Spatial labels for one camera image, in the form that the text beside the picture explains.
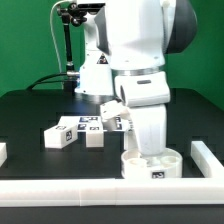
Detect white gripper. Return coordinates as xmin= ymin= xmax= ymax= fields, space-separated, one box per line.
xmin=115 ymin=72 xmax=170 ymax=156

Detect white round stool seat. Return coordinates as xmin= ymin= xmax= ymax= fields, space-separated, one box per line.
xmin=121 ymin=148 xmax=183 ymax=180

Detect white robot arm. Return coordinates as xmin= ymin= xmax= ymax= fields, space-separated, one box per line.
xmin=75 ymin=0 xmax=197 ymax=157

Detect white sheet with markers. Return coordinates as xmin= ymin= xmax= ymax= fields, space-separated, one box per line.
xmin=57 ymin=115 xmax=134 ymax=133

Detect white block at left edge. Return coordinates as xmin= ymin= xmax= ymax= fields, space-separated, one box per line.
xmin=0 ymin=143 xmax=7 ymax=167

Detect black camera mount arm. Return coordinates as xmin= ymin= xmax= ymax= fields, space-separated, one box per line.
xmin=57 ymin=2 xmax=86 ymax=93

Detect white obstacle wall frame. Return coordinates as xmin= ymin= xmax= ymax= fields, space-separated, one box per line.
xmin=0 ymin=141 xmax=224 ymax=207

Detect black cables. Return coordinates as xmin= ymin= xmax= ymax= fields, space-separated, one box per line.
xmin=26 ymin=73 xmax=69 ymax=91

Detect white cable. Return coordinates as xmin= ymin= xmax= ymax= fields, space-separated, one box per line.
xmin=49 ymin=0 xmax=72 ymax=74

